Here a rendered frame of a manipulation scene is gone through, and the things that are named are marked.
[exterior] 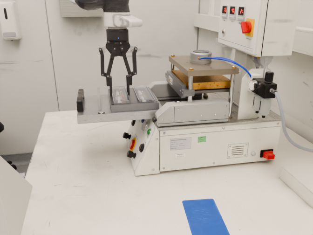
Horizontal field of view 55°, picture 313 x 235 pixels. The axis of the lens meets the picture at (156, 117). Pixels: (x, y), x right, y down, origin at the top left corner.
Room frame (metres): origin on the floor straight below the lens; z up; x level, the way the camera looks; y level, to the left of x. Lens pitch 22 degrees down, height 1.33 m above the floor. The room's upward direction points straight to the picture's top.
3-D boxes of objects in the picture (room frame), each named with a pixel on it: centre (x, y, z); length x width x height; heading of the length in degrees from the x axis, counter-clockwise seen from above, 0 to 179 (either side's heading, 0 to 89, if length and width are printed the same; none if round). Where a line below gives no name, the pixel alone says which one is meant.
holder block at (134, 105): (1.07, 0.09, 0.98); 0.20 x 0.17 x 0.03; 11
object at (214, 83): (1.11, -0.16, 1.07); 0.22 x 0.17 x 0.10; 11
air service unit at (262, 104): (0.92, -0.33, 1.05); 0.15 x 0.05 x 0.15; 11
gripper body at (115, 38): (1.06, 0.13, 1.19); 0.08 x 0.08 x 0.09
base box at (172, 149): (1.10, -0.16, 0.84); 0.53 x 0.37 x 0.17; 101
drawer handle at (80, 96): (1.03, 0.27, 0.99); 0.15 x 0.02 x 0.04; 11
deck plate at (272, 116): (1.12, -0.20, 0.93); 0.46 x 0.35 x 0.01; 101
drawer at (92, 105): (1.06, 0.14, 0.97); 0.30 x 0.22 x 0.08; 101
